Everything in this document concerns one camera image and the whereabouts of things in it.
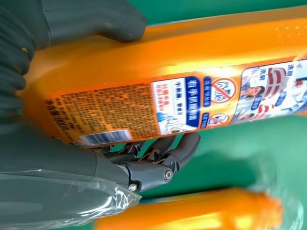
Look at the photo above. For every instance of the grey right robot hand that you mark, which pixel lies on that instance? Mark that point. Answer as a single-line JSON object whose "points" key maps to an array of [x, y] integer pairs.
{"points": [[48, 158]]}

